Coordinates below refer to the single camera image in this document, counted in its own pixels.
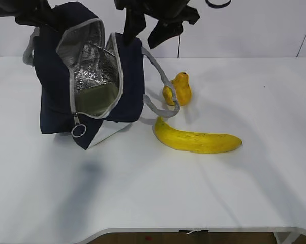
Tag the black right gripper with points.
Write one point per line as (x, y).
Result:
(170, 14)

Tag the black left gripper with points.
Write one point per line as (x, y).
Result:
(31, 13)

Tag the navy blue lunch bag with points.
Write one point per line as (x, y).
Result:
(82, 57)

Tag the yellow pear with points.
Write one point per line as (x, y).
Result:
(182, 88)

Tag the green lidded glass container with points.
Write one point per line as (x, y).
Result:
(96, 100)

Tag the yellow banana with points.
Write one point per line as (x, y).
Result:
(201, 143)

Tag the black tape on table edge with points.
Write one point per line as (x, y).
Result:
(188, 232)

